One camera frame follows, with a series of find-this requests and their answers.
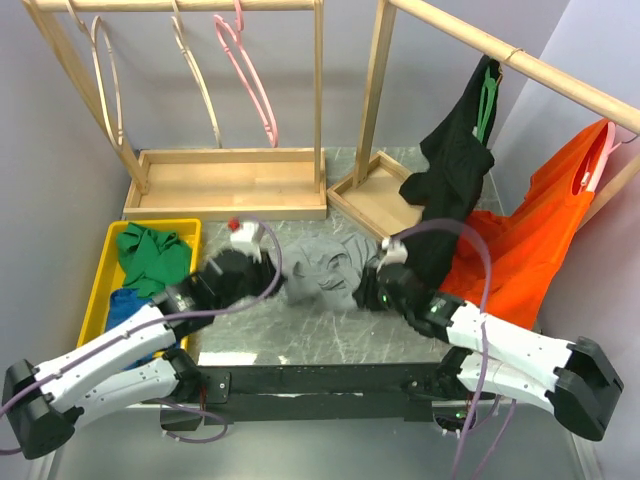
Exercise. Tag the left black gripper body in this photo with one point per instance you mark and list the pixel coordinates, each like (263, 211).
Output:
(256, 283)

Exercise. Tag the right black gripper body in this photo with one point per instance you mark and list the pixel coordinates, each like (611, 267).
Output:
(374, 298)

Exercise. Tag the grey tank top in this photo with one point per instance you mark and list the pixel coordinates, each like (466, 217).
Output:
(326, 270)

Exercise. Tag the pink plastic hanger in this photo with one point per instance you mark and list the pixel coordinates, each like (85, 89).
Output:
(230, 39)

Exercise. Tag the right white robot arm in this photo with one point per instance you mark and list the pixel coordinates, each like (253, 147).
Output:
(574, 381)

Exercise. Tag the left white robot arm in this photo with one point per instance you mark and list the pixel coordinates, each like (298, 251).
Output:
(46, 404)

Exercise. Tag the green plastic hanger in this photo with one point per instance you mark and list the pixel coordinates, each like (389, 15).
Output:
(487, 103)

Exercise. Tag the light pink hanger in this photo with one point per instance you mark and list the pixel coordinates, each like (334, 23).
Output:
(591, 168)

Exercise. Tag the middle beige wooden hanger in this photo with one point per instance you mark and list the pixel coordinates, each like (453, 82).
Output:
(179, 35)

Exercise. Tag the green garment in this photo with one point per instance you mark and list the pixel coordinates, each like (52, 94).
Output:
(151, 259)

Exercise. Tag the right wooden clothes rack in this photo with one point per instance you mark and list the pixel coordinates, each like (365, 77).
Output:
(369, 195)

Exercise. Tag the wooden clothes rack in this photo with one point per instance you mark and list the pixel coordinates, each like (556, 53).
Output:
(369, 195)
(211, 184)

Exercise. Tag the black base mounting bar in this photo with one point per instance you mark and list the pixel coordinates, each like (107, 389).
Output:
(322, 392)

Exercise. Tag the blue garment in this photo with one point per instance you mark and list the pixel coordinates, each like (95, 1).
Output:
(124, 303)

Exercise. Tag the left wooden clothes rack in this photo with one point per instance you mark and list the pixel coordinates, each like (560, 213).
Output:
(211, 184)

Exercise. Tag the yellow plastic bin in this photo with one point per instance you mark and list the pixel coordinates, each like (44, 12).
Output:
(110, 276)

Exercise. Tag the black garment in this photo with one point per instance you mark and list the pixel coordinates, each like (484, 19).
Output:
(451, 186)

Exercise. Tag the orange garment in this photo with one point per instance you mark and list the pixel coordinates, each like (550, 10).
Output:
(528, 247)

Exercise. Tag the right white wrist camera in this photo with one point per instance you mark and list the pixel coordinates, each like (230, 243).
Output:
(391, 251)

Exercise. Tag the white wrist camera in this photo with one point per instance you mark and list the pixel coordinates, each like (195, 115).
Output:
(246, 236)
(391, 251)

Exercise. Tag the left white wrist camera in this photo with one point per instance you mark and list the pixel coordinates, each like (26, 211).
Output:
(246, 236)

